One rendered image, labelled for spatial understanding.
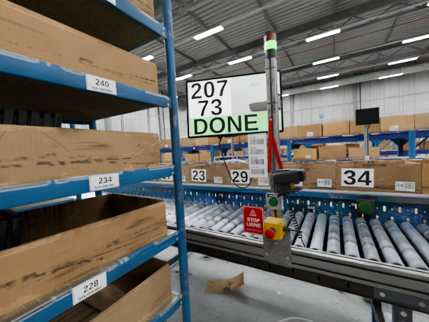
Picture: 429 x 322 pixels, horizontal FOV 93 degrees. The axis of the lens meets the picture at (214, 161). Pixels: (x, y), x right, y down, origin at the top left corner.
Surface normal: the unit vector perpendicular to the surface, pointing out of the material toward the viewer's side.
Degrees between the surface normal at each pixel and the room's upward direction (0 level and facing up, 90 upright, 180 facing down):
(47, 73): 90
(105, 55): 91
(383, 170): 90
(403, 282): 90
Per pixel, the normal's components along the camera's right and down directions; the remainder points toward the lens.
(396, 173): -0.51, 0.08
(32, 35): 0.84, 0.00
